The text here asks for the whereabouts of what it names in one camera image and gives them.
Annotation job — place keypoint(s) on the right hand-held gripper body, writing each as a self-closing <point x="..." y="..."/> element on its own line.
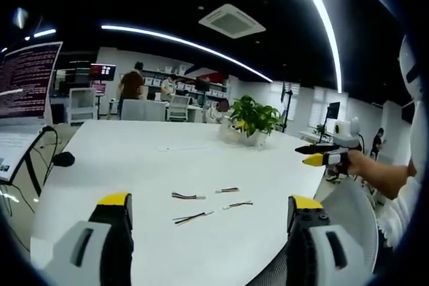
<point x="347" y="132"/>

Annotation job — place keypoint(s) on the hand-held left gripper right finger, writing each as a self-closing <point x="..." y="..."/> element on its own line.
<point x="318" y="252"/>

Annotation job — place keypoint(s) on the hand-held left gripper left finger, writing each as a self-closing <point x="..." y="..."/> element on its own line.
<point x="83" y="249"/>

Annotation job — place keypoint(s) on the person's right hand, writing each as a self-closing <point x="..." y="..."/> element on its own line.
<point x="353" y="163"/>

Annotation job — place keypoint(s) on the black desktop monitor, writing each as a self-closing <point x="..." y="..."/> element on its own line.
<point x="334" y="110"/>
<point x="202" y="84"/>

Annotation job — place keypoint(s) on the black tripod stand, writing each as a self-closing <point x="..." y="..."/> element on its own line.
<point x="287" y="106"/>

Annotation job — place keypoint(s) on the green potted plant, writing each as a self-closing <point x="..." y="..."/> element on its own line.
<point x="249" y="120"/>

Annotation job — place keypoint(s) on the person's white clothing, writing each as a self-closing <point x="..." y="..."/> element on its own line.
<point x="400" y="212"/>

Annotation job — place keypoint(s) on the black computer mouse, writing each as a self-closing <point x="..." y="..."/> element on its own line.
<point x="63" y="159"/>

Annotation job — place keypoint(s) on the curved ceiling light strip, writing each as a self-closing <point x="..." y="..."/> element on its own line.
<point x="326" y="28"/>

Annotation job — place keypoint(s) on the laptop on black stand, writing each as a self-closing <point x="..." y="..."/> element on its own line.
<point x="15" y="147"/>

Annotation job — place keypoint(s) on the white storage shelf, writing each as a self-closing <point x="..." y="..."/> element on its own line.
<point x="187" y="83"/>

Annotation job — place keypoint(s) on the ceiling air conditioner vent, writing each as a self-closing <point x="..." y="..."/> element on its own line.
<point x="232" y="21"/>

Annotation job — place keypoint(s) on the long ceiling light strip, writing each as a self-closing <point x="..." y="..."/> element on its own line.
<point x="187" y="44"/>

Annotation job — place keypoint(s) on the large computer monitor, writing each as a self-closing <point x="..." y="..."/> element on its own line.
<point x="28" y="80"/>

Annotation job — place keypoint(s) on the red display screen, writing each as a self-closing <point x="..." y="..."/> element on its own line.
<point x="103" y="71"/>

